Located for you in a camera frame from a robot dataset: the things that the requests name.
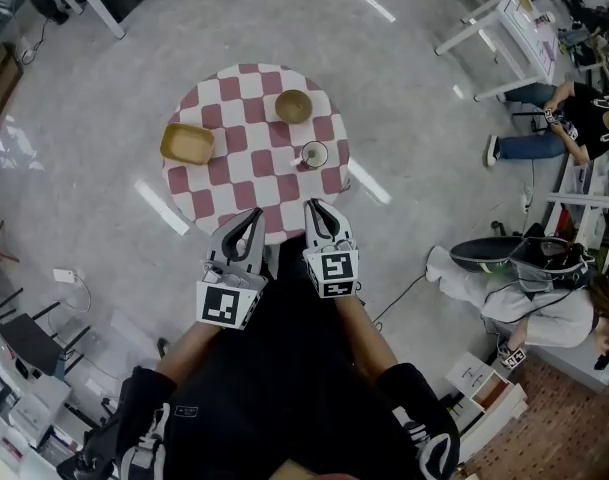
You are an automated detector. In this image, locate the rectangular wooden tray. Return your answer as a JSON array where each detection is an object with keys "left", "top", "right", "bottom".
[{"left": 159, "top": 122, "right": 216, "bottom": 165}]

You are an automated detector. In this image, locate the round checkered table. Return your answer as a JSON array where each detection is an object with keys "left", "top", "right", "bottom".
[{"left": 162, "top": 62, "right": 353, "bottom": 247}]

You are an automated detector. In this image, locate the round wooden bowl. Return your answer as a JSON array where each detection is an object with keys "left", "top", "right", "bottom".
[{"left": 274, "top": 89, "right": 314, "bottom": 124}]

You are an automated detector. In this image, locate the black floor cable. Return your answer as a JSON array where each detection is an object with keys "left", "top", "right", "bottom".
[{"left": 371, "top": 272, "right": 430, "bottom": 325}]

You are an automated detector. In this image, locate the white cup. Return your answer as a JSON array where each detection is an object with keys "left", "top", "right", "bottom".
[{"left": 289, "top": 140, "right": 329, "bottom": 172}]

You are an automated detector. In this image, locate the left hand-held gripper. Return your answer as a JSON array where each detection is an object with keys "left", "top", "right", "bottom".
[{"left": 196, "top": 207, "right": 269, "bottom": 330}]

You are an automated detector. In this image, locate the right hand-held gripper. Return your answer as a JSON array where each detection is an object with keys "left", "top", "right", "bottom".
[{"left": 302, "top": 198, "right": 360, "bottom": 299}]

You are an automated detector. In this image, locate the cluttered white desk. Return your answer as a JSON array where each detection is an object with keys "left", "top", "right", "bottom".
[{"left": 0, "top": 327, "right": 85, "bottom": 480}]

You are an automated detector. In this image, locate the white open cabinet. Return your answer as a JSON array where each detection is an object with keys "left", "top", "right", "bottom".
[{"left": 444, "top": 351, "right": 529, "bottom": 452}]

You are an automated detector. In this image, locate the white shelving unit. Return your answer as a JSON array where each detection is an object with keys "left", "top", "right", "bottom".
[{"left": 543, "top": 137, "right": 609, "bottom": 249}]

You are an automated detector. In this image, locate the person's black clothing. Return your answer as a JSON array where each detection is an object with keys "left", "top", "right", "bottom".
[{"left": 117, "top": 240, "right": 461, "bottom": 480}]

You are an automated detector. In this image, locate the black folding chair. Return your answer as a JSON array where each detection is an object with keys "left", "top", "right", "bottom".
[{"left": 0, "top": 300, "right": 93, "bottom": 384}]

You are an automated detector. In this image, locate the brown wooden platform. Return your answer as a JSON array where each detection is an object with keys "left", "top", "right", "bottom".
[{"left": 0, "top": 42, "right": 25, "bottom": 152}]

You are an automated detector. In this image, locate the person's right forearm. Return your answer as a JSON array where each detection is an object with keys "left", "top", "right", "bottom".
[{"left": 333, "top": 295, "right": 400, "bottom": 377}]

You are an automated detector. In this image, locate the white cable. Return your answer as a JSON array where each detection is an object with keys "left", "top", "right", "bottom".
[{"left": 72, "top": 273, "right": 93, "bottom": 314}]

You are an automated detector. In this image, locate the person's left forearm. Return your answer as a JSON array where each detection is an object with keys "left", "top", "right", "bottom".
[{"left": 156, "top": 320, "right": 225, "bottom": 384}]

